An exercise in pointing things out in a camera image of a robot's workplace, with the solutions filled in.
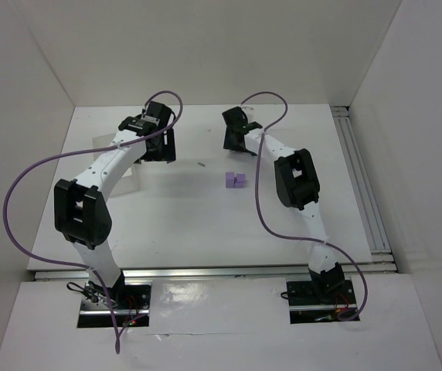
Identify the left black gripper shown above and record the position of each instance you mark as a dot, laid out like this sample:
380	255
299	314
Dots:
161	151

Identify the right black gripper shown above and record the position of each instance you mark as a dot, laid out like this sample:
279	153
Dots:
235	138

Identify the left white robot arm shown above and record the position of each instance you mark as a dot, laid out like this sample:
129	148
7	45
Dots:
80	204

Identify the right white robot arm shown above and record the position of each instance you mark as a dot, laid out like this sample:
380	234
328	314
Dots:
297	188

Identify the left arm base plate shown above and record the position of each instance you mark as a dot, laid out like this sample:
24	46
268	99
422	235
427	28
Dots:
131	309

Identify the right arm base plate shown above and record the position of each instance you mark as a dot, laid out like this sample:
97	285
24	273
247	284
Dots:
305	307

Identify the aluminium side rail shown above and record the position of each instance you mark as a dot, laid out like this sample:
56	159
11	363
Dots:
382	255

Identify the aluminium front rail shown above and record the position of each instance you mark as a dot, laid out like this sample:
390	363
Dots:
183	273

